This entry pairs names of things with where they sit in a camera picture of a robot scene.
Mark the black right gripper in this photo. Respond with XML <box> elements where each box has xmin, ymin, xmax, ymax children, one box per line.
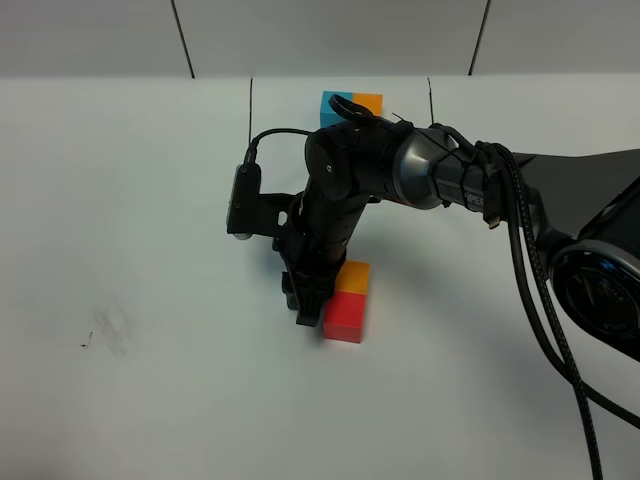
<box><xmin>280</xmin><ymin>124</ymin><xmax>400</xmax><ymax>327</ymax></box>

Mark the red cube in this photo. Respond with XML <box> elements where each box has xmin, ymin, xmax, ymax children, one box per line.
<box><xmin>322</xmin><ymin>292</ymin><xmax>367</xmax><ymax>344</ymax></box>

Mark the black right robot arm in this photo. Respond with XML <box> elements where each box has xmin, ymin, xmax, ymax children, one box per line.
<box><xmin>282</xmin><ymin>121</ymin><xmax>639</xmax><ymax>358</ymax></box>

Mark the blue template cube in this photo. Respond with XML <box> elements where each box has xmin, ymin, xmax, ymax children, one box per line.
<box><xmin>319</xmin><ymin>90</ymin><xmax>353</xmax><ymax>128</ymax></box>

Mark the orange template cube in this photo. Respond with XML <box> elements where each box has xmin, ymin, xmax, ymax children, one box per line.
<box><xmin>352</xmin><ymin>92</ymin><xmax>383</xmax><ymax>117</ymax></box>

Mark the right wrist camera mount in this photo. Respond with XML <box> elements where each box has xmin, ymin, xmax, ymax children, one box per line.
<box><xmin>250</xmin><ymin>193</ymin><xmax>302</xmax><ymax>239</ymax></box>

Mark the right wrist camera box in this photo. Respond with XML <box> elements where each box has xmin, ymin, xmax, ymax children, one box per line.
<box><xmin>227</xmin><ymin>163</ymin><xmax>261</xmax><ymax>240</ymax></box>

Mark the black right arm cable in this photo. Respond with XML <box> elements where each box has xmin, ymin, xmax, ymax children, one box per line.
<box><xmin>247</xmin><ymin>94</ymin><xmax>640</xmax><ymax>480</ymax></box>

